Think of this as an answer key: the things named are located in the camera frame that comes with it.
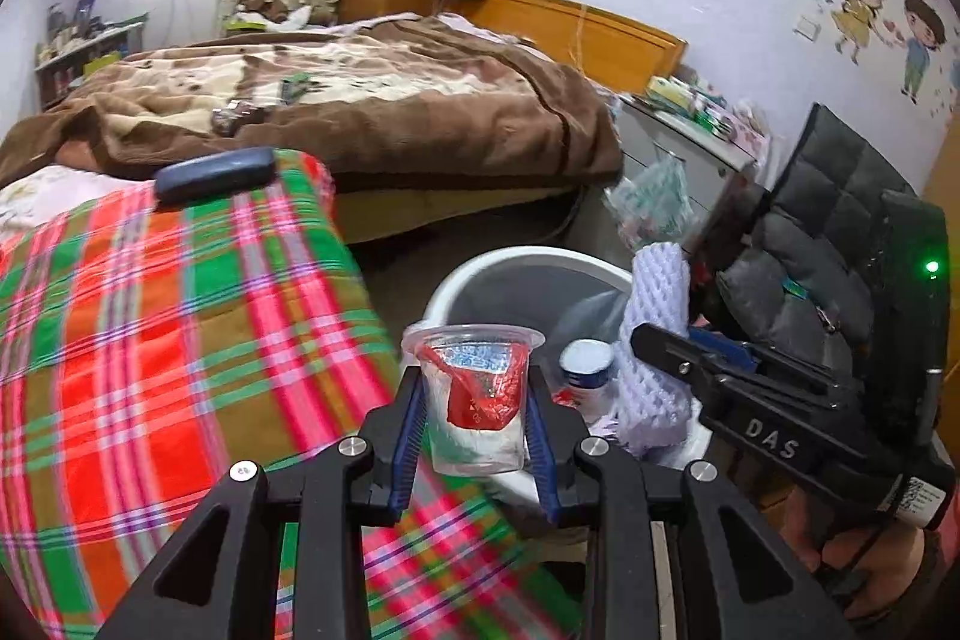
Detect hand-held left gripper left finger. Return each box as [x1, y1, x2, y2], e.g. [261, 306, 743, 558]
[97, 366, 430, 640]

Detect printed plastic bag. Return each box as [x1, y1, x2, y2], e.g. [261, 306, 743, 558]
[604, 149, 695, 251]

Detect pink patterned packet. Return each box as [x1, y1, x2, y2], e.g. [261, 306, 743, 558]
[731, 100, 773, 161]

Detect wooden bed headboard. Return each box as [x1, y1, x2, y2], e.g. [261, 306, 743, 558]
[469, 0, 687, 94]

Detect dark blue glasses case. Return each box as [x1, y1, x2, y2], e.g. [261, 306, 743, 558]
[154, 147, 277, 206]

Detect person's right hand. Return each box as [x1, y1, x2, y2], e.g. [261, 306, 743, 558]
[780, 488, 929, 624]

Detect white wall shelf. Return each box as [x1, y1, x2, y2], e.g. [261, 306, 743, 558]
[34, 14, 147, 109]

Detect floral white sheet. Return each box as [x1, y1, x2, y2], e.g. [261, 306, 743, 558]
[0, 164, 143, 236]

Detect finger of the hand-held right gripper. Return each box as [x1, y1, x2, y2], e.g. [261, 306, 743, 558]
[685, 327, 835, 391]
[630, 323, 745, 406]

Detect plaid covered table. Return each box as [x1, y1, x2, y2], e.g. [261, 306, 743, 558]
[0, 149, 586, 640]

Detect grey cushioned chair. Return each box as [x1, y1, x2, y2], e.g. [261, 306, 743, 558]
[690, 101, 946, 386]

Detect bed with brown blanket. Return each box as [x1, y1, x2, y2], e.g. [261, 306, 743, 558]
[0, 14, 627, 195]

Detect clear plastic cup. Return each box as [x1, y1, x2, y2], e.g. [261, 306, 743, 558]
[401, 323, 547, 477]

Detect white bedside cabinet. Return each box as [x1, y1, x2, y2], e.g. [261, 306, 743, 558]
[615, 92, 758, 251]

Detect small dark object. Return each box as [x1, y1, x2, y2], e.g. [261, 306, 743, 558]
[211, 98, 263, 133]

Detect white foam fruit net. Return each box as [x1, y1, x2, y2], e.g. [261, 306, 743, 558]
[615, 242, 706, 457]

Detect row of bottles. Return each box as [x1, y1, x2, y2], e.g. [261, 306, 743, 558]
[45, 0, 102, 49]

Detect white and blue paper cup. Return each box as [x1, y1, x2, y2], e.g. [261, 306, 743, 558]
[561, 340, 617, 416]

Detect person's right forearm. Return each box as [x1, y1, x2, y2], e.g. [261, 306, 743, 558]
[919, 516, 960, 611]

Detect white round trash bin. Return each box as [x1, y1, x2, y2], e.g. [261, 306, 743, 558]
[421, 246, 713, 536]

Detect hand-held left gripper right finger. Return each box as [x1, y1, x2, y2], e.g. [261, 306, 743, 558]
[523, 370, 856, 640]

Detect stack of small boxes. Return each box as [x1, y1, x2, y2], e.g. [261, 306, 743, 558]
[649, 74, 740, 135]

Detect clear bin liner bag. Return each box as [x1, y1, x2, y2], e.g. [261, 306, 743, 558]
[540, 287, 638, 431]

